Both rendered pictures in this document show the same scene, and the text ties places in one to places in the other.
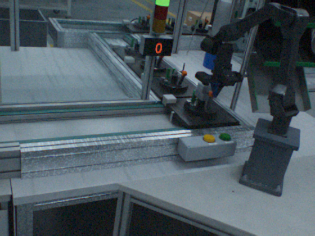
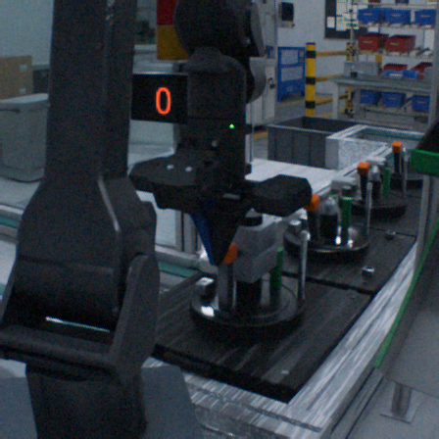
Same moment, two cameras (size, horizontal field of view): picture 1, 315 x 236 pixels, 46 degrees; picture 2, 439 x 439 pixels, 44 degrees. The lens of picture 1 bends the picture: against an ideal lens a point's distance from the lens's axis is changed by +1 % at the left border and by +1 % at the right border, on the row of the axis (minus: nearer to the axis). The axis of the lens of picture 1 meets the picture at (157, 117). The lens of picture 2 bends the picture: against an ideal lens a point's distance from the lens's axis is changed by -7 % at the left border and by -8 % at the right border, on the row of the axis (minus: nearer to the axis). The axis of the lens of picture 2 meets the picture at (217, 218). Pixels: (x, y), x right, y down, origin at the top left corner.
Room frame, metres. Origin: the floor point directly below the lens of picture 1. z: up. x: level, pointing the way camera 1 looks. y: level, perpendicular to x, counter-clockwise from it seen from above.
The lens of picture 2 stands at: (1.06, -0.70, 1.30)
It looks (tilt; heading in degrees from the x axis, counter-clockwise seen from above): 19 degrees down; 60
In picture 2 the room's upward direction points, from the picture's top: straight up
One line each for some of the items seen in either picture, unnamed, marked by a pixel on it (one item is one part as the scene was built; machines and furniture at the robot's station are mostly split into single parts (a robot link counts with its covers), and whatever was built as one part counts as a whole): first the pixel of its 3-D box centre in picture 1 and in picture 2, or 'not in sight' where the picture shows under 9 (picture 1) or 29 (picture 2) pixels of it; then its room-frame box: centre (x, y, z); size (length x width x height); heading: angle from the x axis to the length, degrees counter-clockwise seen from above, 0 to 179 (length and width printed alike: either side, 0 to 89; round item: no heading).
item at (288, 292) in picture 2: (200, 107); (248, 305); (1.40, -0.17, 0.98); 0.14 x 0.14 x 0.02
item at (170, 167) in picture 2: (229, 76); (191, 173); (1.29, -0.23, 1.17); 0.07 x 0.07 x 0.06; 29
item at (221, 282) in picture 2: (208, 99); (228, 273); (1.36, -0.19, 1.04); 0.04 x 0.02 x 0.08; 28
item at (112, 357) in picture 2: (284, 107); (70, 309); (1.13, -0.40, 1.15); 0.09 x 0.07 x 0.06; 134
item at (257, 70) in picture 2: (217, 40); (225, 57); (1.37, -0.17, 1.27); 0.12 x 0.08 x 0.11; 44
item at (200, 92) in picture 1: (203, 89); (253, 240); (1.41, -0.16, 1.06); 0.08 x 0.04 x 0.07; 29
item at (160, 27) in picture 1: (158, 25); (173, 42); (1.41, 0.06, 1.28); 0.05 x 0.05 x 0.05
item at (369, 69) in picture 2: not in sight; (361, 70); (5.47, 3.92, 0.90); 0.40 x 0.30 x 0.17; 30
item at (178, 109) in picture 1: (199, 111); (247, 318); (1.40, -0.17, 0.96); 0.24 x 0.24 x 0.02; 28
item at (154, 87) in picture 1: (174, 77); (328, 220); (1.63, -0.05, 1.01); 0.24 x 0.24 x 0.13; 28
